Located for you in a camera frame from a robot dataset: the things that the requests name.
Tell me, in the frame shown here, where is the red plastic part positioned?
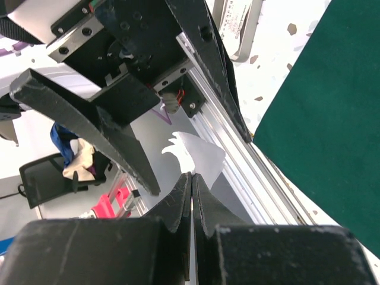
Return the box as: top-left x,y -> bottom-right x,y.
91,187 -> 132,219

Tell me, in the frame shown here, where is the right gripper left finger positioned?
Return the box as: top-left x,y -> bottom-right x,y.
1,173 -> 192,284

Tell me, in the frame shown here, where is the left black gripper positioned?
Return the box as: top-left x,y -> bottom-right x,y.
9,1 -> 252,196

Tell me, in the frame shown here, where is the blue and cream cloth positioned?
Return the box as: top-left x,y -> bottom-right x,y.
50,122 -> 95,182

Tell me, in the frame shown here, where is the white suture packet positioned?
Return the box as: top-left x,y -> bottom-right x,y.
219,0 -> 252,60

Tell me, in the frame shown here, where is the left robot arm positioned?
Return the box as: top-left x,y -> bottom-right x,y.
1,1 -> 251,196

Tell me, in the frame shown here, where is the aluminium rail frame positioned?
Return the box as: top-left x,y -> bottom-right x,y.
176,33 -> 315,225

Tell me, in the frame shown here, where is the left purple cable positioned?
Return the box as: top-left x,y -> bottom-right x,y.
151,108 -> 173,125

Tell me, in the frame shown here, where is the black office chair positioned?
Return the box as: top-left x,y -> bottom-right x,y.
17,151 -> 112,209

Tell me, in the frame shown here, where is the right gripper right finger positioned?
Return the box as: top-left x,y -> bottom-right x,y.
192,174 -> 376,284

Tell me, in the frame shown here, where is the green surgical cloth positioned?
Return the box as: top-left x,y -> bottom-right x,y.
254,1 -> 379,255

